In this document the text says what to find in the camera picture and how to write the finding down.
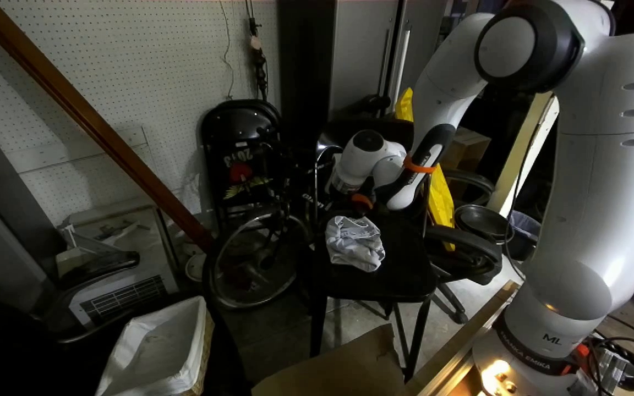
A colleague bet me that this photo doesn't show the thin hanging wire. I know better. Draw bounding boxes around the thin hanging wire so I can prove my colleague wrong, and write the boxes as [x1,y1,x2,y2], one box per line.
[216,0,241,101]

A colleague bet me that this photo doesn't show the yellow plastic tote lid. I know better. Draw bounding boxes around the yellow plastic tote lid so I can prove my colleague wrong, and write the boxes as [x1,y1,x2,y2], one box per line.
[393,86,459,253]

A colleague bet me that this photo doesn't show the light wooden board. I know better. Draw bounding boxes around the light wooden board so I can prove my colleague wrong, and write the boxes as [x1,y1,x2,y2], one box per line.
[487,93,561,221]

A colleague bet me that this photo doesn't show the grey metal cabinet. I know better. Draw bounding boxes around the grey metal cabinet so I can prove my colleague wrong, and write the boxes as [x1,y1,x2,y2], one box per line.
[329,0,452,112]

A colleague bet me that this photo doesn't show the brown cardboard sheet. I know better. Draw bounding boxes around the brown cardboard sheet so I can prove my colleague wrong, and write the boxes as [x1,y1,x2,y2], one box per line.
[249,323,417,396]

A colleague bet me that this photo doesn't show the light wooden beam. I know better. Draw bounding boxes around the light wooden beam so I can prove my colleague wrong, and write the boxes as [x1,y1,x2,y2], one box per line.
[408,279,523,396]

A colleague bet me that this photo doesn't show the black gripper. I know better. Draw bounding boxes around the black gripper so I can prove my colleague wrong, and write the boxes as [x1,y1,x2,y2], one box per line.
[334,187,383,221]

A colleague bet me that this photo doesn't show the white space heater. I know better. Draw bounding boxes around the white space heater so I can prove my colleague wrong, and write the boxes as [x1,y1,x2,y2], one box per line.
[45,212,182,342]

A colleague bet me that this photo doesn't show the black bicycle wheel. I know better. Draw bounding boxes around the black bicycle wheel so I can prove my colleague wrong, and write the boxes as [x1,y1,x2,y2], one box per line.
[203,210,314,310]

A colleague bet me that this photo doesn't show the brown wooden plank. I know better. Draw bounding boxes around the brown wooden plank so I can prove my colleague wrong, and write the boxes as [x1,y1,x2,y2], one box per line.
[0,0,216,253]

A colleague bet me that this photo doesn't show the stacked black folding chairs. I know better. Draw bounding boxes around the stacked black folding chairs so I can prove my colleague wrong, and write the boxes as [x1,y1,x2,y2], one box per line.
[201,97,291,238]

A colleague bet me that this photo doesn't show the black office chair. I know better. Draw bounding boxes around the black office chair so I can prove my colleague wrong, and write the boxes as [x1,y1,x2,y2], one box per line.
[425,170,517,325]

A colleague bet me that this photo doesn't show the white towel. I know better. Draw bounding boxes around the white towel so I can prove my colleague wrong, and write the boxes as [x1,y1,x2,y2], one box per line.
[324,213,391,275]

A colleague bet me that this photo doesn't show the tan cardboard box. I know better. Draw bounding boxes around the tan cardboard box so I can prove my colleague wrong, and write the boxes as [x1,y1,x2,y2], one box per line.
[440,125,494,176]

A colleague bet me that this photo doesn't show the black folding chair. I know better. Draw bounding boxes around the black folding chair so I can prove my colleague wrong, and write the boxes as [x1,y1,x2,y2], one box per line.
[304,118,438,382]

